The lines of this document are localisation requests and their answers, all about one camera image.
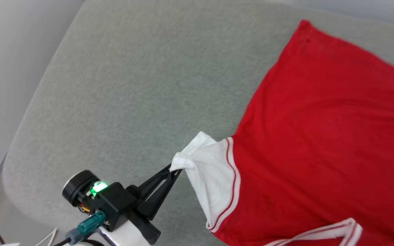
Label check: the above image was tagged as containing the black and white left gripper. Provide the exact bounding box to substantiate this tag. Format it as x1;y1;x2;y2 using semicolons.
100;164;183;246

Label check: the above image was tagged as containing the red garment with white trim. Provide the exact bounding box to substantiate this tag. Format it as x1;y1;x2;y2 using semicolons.
170;19;394;246

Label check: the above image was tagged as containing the cable with teal connector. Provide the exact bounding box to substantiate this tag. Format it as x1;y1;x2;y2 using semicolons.
53;210;107;246

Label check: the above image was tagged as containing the thin white cable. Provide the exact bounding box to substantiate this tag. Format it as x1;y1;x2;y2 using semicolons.
35;228;58;246

